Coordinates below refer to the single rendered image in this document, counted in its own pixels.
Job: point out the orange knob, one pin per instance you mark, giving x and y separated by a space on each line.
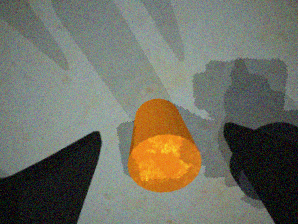
163 156

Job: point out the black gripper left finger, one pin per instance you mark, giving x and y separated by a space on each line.
53 190

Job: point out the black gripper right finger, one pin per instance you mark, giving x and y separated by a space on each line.
271 166

